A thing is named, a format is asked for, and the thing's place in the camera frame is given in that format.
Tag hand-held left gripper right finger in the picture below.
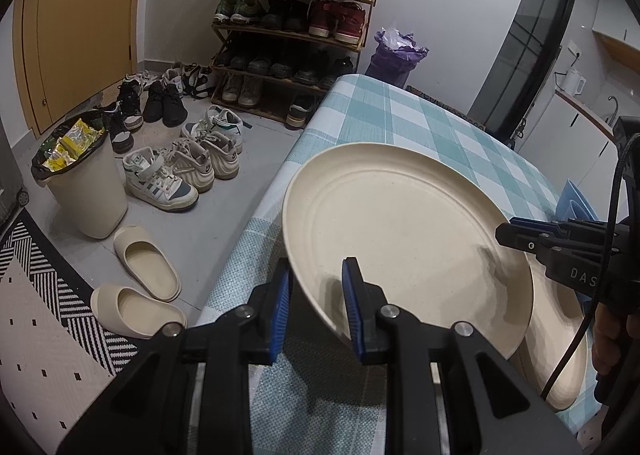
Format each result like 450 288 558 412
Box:
341 257 571 455

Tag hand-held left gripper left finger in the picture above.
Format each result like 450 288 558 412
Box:
55 262 296 455

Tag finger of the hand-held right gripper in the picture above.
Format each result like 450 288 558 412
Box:
509 216 618 237
495 224 568 261

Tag blue bowl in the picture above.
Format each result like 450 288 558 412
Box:
555 178 598 222

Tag beige plate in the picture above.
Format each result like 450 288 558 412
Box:
515 262 590 412
281 145 535 361

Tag person's right hand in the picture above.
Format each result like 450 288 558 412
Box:
590 302 626 378

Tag white base cabinets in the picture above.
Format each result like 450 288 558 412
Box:
515 88 618 196

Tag beige slipper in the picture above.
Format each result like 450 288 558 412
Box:
90 285 188 340
113 225 182 303

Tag white electric kettle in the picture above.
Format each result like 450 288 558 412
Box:
559 66 587 96

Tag brown door mat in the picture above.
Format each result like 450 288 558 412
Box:
405 84 488 136

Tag black framed glass door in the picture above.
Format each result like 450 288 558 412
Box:
470 0 581 146

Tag teal checkered tablecloth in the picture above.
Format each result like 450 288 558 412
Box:
192 74 601 455

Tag scattered pile of shoes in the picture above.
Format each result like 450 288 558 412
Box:
92 62 246 213

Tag purple plastic bag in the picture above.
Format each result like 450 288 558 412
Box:
365 26 430 91

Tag white upper cabinet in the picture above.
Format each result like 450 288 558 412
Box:
592 0 640 56

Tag beige trash bin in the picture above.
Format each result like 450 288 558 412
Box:
31 110 130 240

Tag yellow wrappers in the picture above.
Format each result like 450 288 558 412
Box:
42 118 101 173

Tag grey suitcase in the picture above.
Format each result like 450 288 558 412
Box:
0 132 30 226

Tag yellow wooden door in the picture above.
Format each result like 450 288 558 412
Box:
0 0 151 136

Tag black cable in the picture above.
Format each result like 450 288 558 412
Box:
539 132 640 398

